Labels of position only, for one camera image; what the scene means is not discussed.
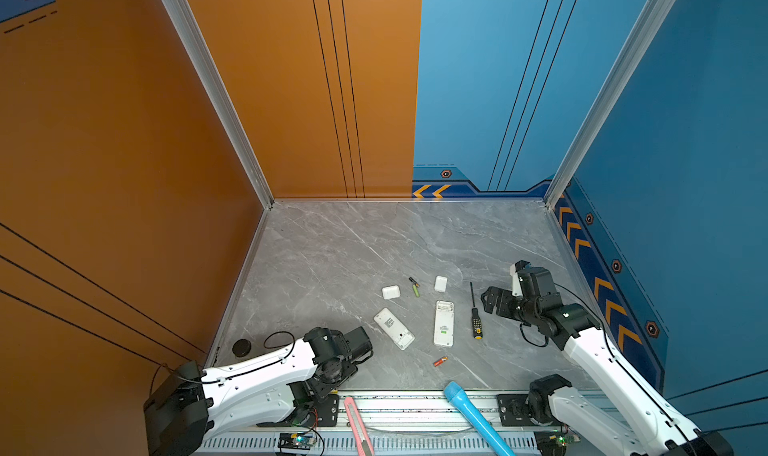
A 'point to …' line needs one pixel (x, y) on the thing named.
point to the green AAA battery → (416, 290)
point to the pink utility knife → (360, 435)
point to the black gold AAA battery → (411, 279)
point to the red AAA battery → (437, 363)
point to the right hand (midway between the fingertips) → (493, 300)
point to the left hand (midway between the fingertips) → (348, 380)
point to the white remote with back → (444, 323)
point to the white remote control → (397, 332)
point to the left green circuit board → (295, 441)
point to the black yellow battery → (477, 327)
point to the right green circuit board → (554, 442)
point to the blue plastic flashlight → (494, 442)
